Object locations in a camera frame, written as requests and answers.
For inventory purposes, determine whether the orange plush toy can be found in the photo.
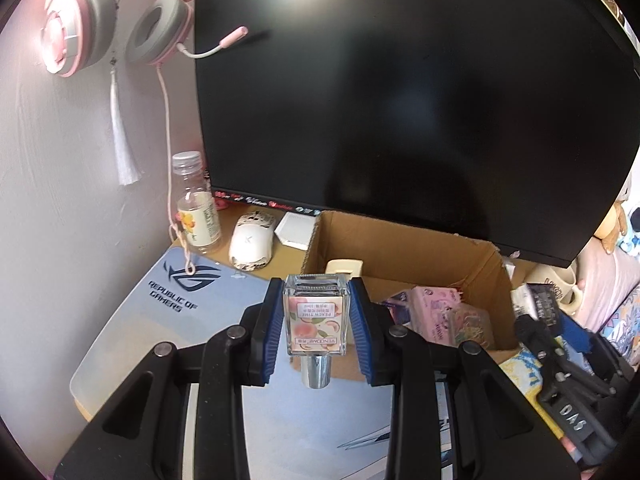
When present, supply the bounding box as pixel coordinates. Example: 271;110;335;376
594;199;632;254

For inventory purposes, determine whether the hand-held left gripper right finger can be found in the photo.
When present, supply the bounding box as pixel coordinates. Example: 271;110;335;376
348;277;583;480

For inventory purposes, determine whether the yellow blue towel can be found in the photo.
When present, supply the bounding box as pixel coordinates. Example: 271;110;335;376
499;346;568;438

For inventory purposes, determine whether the black printed box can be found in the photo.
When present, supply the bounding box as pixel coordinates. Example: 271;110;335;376
519;283;569;329

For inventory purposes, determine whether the pink grey headset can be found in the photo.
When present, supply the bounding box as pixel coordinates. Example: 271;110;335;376
39;0;250;276

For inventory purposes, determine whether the white computer mouse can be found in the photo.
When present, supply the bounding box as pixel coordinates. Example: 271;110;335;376
228;211;279;272

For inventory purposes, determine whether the glass perfume bottle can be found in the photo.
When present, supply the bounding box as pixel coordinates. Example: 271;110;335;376
282;272;348;390

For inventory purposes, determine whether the white hanging tassel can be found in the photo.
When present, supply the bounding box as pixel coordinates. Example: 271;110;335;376
105;55;144;187

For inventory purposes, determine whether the printed cartoon cushion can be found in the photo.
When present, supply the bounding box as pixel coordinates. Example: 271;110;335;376
599;284;640;367

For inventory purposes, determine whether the white hexagonal box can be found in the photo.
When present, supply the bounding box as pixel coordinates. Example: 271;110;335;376
273;211;319;251

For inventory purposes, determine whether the black computer monitor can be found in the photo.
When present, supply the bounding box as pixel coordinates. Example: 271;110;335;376
192;0;640;269

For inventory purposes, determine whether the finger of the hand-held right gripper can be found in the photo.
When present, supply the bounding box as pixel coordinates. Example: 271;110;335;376
513;312;618;397
561;316;632;378

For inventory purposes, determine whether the white printed mug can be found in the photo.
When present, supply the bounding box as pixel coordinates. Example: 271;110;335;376
524;261;584;317

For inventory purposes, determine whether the translucent pink packet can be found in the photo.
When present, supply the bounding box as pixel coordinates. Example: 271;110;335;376
440;304;497;350

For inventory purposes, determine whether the red patterned strip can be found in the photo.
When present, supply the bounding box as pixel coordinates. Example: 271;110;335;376
212;188;322;217

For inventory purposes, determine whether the pink packet in box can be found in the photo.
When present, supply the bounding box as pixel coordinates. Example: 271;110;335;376
409;285;464;347

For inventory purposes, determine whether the cream small box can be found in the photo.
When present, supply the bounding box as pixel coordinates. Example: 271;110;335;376
325;258;365;279

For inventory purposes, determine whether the cardboard box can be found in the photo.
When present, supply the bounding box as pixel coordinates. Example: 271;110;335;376
300;210;521;382

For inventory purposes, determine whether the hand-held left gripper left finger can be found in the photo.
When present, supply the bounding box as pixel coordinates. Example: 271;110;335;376
52;276;286;480

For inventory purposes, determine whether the light blue mouse pad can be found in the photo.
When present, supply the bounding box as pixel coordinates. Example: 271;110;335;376
68;245;453;480

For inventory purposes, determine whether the pale pink cushion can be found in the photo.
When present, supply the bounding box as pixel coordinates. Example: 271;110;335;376
574;234;640;332

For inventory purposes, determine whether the clear plastic bottle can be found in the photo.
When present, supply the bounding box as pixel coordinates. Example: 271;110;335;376
171;151;223;256

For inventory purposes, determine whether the purple printed packet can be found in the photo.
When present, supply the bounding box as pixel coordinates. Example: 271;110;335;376
381;289;417;327

